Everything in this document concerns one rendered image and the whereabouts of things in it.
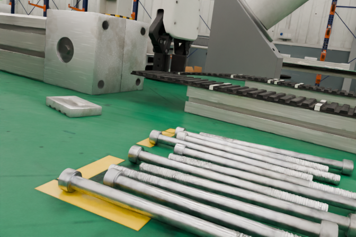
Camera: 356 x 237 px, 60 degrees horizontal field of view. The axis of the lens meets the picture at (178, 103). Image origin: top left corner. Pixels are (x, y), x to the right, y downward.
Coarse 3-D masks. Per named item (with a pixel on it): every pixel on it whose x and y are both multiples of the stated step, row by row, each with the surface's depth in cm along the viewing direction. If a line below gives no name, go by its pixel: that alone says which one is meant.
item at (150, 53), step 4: (148, 36) 63; (148, 40) 63; (148, 44) 63; (148, 48) 64; (152, 48) 63; (148, 52) 64; (152, 52) 63; (148, 56) 59; (152, 56) 60; (148, 60) 63; (152, 60) 62; (148, 64) 60; (152, 64) 61; (148, 68) 65; (152, 68) 64
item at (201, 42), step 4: (196, 40) 351; (200, 40) 350; (204, 40) 348; (208, 40) 347; (172, 44) 344; (180, 44) 342; (196, 44) 352; (200, 44) 351; (204, 44) 349; (200, 48) 338; (204, 48) 337
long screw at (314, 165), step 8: (176, 128) 23; (184, 128) 23; (192, 136) 23; (200, 136) 23; (208, 136) 23; (224, 144) 22; (232, 144) 22; (240, 144) 22; (256, 152) 21; (264, 152) 21; (272, 152) 21; (288, 160) 20; (296, 160) 20; (304, 160) 20; (320, 168) 20
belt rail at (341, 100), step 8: (248, 80) 49; (264, 88) 48; (272, 88) 47; (280, 88) 47; (288, 88) 46; (296, 88) 45; (296, 96) 46; (304, 96) 45; (312, 96) 44; (320, 96) 44; (328, 96) 43; (336, 96) 43; (344, 96) 42; (352, 104) 42
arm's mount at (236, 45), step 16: (224, 0) 78; (224, 16) 79; (240, 16) 77; (224, 32) 79; (240, 32) 78; (256, 32) 77; (208, 48) 82; (224, 48) 80; (240, 48) 78; (256, 48) 77; (272, 48) 78; (208, 64) 82; (224, 64) 81; (240, 64) 79; (256, 64) 78; (272, 64) 76
